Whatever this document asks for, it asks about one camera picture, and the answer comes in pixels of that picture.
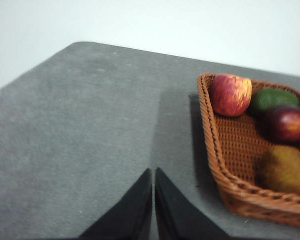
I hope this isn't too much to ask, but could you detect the brown kiwi fruit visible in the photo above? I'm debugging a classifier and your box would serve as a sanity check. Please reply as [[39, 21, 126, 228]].
[[258, 145, 300, 197]]

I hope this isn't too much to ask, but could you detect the brown wicker basket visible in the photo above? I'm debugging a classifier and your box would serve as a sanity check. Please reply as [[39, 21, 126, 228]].
[[196, 72, 300, 229]]

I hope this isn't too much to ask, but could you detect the red yellow apple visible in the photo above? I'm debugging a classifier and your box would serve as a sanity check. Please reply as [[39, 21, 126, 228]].
[[211, 73, 253, 117]]

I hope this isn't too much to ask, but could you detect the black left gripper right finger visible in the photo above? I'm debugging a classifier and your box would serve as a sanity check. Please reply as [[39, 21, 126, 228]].
[[154, 167, 231, 240]]

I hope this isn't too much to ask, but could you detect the green avocado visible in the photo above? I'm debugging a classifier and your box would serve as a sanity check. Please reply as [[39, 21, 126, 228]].
[[247, 87, 300, 116]]

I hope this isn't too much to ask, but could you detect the dark red plum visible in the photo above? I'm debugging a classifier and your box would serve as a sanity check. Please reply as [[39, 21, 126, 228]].
[[263, 105, 300, 143]]

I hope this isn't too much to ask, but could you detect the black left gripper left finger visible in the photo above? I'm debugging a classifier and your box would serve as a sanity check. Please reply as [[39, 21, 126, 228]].
[[78, 168, 155, 240]]

